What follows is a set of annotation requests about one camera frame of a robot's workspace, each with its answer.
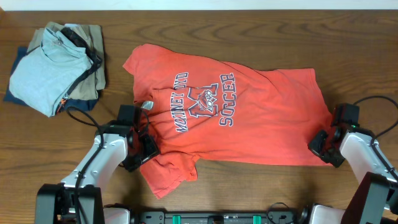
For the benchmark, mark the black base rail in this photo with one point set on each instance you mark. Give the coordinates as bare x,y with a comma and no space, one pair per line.
278,213

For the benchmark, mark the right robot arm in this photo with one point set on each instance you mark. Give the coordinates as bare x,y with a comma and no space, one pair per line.
377,191

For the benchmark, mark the folded black jacket orange trim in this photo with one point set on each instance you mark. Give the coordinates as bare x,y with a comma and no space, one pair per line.
84,49

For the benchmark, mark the folded light grey shirt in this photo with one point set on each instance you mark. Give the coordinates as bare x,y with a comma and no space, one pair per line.
45,74

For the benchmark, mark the folded khaki garment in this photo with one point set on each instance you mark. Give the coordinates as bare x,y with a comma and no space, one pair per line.
90,37

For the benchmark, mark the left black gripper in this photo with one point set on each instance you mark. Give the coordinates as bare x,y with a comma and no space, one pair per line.
147,147

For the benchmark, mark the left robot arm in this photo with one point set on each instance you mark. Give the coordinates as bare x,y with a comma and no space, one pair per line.
78,198

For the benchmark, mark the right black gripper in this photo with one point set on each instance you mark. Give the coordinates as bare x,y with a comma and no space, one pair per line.
323,149

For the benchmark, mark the red soccer t-shirt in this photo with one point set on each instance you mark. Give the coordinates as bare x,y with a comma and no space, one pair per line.
222,111

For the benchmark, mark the folded navy garment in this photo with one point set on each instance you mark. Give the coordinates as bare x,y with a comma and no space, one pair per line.
85,105

